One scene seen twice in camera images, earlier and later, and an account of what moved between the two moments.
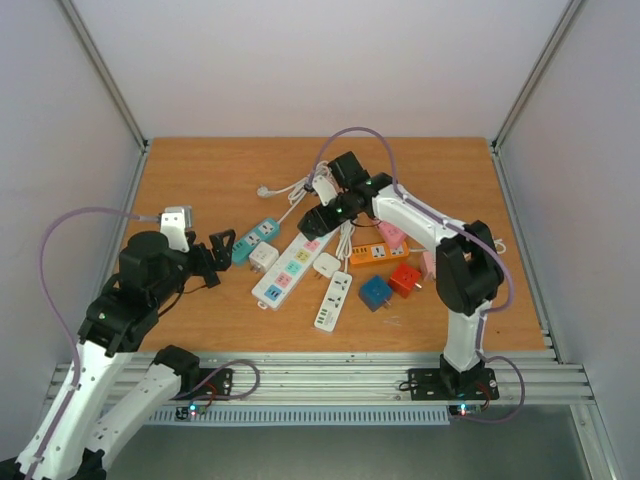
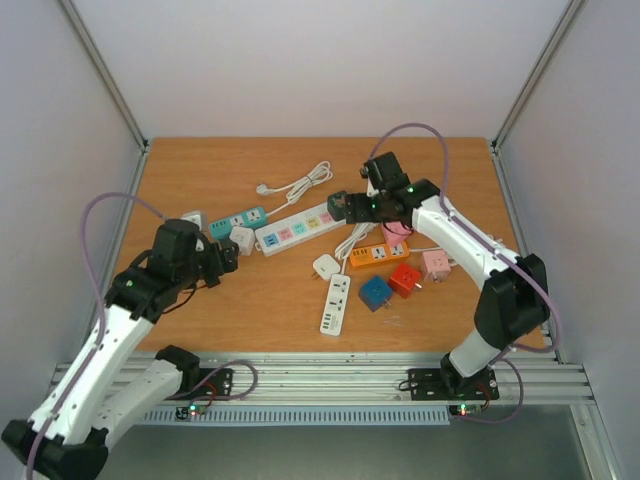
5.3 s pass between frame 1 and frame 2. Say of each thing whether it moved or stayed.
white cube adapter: moved
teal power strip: moved
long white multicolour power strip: moved
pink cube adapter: stayed
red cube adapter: stayed
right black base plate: stayed
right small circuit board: stayed
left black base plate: stayed
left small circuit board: stayed
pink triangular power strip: stayed
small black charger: stayed
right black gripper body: moved
